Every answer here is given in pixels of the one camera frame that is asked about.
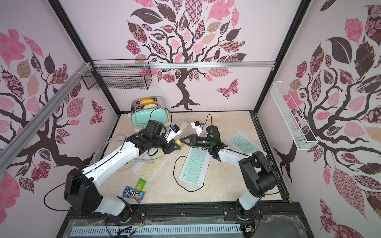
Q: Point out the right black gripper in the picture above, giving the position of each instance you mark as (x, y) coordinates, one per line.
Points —
(193, 140)

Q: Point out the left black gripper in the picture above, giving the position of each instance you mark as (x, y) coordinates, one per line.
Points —
(168, 148)

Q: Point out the yellow wireless keyboard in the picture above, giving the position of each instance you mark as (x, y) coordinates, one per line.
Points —
(149, 166)

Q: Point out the green wireless keyboard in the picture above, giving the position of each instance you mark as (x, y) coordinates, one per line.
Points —
(195, 167)

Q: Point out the white power strip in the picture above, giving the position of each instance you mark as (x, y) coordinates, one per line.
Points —
(183, 128)

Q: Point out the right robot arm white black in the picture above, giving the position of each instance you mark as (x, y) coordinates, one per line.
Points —
(258, 174)

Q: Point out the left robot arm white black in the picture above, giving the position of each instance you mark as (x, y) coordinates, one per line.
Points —
(81, 189)

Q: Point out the mint green toaster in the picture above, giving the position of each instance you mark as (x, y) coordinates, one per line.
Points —
(141, 114)

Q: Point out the green snack packet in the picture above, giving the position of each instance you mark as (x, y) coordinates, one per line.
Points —
(140, 185)

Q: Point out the yellow bread slice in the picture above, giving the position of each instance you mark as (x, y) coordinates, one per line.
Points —
(147, 101)

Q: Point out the blue m&m's candy bag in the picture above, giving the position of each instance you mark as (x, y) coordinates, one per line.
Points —
(133, 193)

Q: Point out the black wire basket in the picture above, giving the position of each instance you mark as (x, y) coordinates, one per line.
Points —
(120, 76)

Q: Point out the white vented cable duct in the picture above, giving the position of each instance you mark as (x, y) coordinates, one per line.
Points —
(153, 230)

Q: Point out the white wire shelf basket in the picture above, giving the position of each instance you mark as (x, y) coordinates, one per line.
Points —
(295, 119)

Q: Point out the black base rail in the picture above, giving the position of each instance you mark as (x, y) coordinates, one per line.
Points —
(225, 210)

